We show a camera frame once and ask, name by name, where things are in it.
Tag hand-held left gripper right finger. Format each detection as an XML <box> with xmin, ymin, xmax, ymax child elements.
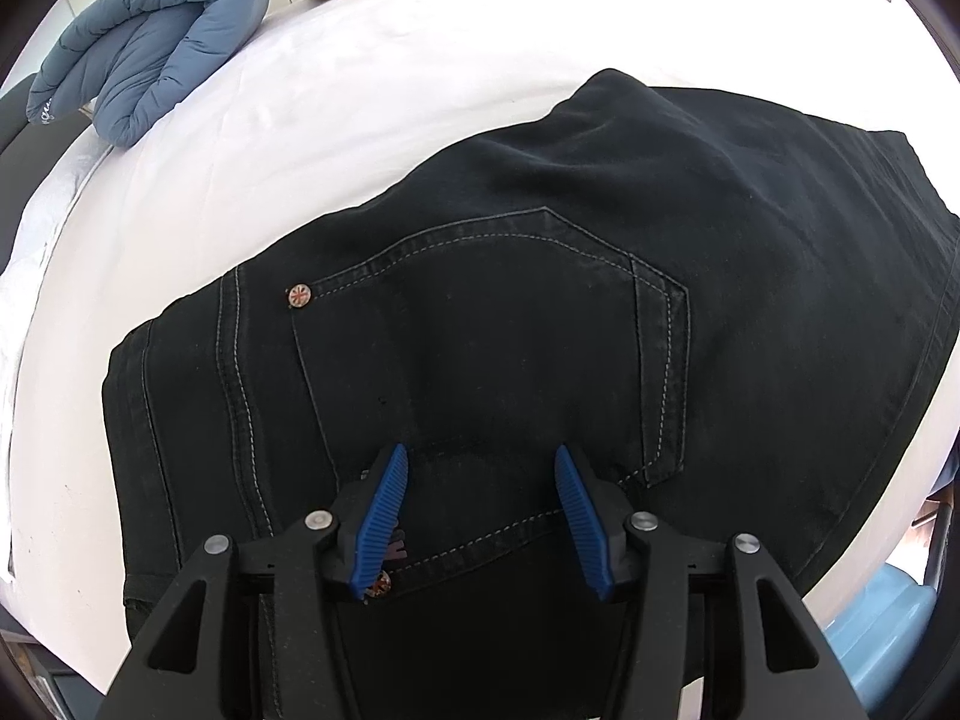
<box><xmin>553</xmin><ymin>445</ymin><xmax>863</xmax><ymax>720</ymax></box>

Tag light blue plastic stool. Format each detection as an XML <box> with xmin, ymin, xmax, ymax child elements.
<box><xmin>821</xmin><ymin>564</ymin><xmax>938</xmax><ymax>720</ymax></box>

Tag blue folded quilt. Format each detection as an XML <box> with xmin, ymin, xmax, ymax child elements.
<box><xmin>26</xmin><ymin>0</ymin><xmax>271</xmax><ymax>149</ymax></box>

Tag dark bedside bench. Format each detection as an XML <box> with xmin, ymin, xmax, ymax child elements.
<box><xmin>0</xmin><ymin>75</ymin><xmax>98</xmax><ymax>271</ymax></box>

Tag white bed sheet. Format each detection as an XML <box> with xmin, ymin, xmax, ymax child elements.
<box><xmin>0</xmin><ymin>0</ymin><xmax>960</xmax><ymax>698</ymax></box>

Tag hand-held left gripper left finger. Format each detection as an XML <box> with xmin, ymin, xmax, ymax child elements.
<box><xmin>95</xmin><ymin>443</ymin><xmax>410</xmax><ymax>720</ymax></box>

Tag black denim pants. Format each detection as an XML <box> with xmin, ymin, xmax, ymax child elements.
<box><xmin>103</xmin><ymin>68</ymin><xmax>960</xmax><ymax>720</ymax></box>

